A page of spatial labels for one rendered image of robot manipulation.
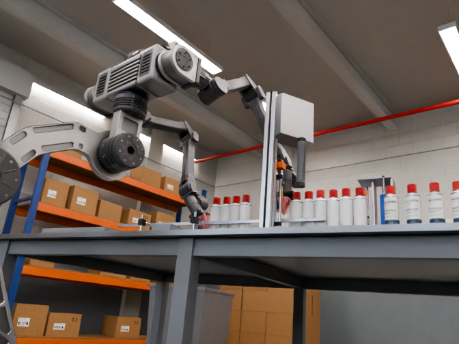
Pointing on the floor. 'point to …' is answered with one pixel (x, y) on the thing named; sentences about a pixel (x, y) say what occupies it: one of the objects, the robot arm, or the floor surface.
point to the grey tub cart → (218, 308)
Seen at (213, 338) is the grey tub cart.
